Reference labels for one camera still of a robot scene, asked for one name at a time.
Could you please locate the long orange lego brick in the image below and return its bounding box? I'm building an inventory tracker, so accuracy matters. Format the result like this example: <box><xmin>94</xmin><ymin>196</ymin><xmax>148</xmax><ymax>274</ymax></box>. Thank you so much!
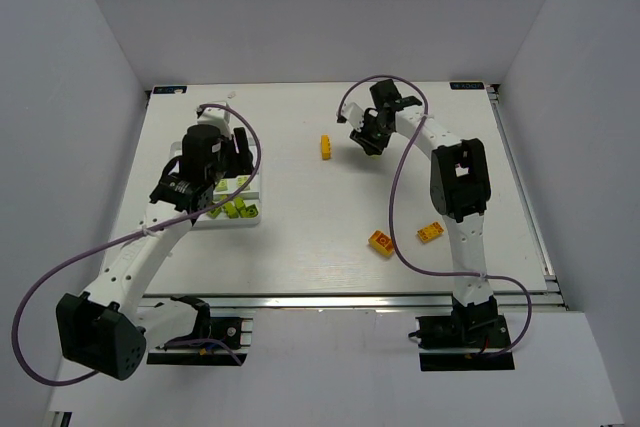
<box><xmin>320</xmin><ymin>134</ymin><xmax>332</xmax><ymax>161</ymax></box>

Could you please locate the small dark green lego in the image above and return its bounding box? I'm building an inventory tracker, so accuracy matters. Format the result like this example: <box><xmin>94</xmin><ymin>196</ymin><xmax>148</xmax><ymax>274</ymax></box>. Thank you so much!
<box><xmin>207</xmin><ymin>207</ymin><xmax>222</xmax><ymax>219</ymax></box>

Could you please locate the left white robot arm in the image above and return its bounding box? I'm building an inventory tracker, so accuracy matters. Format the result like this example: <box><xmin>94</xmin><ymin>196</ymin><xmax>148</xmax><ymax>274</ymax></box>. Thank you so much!
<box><xmin>56</xmin><ymin>124</ymin><xmax>255</xmax><ymax>380</ymax></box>

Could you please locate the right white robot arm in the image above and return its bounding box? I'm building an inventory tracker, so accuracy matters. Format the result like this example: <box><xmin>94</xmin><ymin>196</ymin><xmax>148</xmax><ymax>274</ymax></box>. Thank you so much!
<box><xmin>337</xmin><ymin>76</ymin><xmax>498</xmax><ymax>338</ymax></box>

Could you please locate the white compartment tray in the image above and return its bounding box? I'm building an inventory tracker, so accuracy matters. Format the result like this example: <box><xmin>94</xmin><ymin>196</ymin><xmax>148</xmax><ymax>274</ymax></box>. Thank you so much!
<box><xmin>193</xmin><ymin>168</ymin><xmax>262</xmax><ymax>230</ymax></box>

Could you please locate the left blue label sticker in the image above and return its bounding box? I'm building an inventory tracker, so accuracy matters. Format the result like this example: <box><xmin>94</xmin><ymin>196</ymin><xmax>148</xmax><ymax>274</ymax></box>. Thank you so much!
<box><xmin>152</xmin><ymin>85</ymin><xmax>187</xmax><ymax>95</ymax></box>

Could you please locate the blue label sticker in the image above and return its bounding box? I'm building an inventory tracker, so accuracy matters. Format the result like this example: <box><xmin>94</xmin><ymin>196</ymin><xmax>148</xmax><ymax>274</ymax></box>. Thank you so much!
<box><xmin>449</xmin><ymin>81</ymin><xmax>485</xmax><ymax>90</ymax></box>
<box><xmin>152</xmin><ymin>85</ymin><xmax>187</xmax><ymax>95</ymax></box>

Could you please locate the right blue label sticker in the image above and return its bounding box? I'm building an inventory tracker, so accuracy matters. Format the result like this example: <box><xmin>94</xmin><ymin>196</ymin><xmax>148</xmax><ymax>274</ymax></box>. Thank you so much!
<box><xmin>449</xmin><ymin>81</ymin><xmax>485</xmax><ymax>90</ymax></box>

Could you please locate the orange curved lego brick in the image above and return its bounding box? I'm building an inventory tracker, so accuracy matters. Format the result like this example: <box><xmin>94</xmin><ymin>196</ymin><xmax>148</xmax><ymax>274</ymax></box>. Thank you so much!
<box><xmin>368</xmin><ymin>230</ymin><xmax>395</xmax><ymax>258</ymax></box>

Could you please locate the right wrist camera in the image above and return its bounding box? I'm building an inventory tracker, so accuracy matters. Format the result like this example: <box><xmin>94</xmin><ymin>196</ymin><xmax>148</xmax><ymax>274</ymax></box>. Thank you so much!
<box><xmin>337</xmin><ymin>102</ymin><xmax>365</xmax><ymax>132</ymax></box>

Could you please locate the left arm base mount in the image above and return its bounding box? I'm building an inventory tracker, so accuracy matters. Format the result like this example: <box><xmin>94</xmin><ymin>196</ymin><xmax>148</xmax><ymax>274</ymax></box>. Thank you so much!
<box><xmin>146</xmin><ymin>314</ymin><xmax>254</xmax><ymax>367</ymax></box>

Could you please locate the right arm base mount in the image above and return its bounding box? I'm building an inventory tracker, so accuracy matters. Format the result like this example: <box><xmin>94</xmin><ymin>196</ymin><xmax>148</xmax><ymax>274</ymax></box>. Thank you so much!
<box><xmin>408</xmin><ymin>315</ymin><xmax>515</xmax><ymax>373</ymax></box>

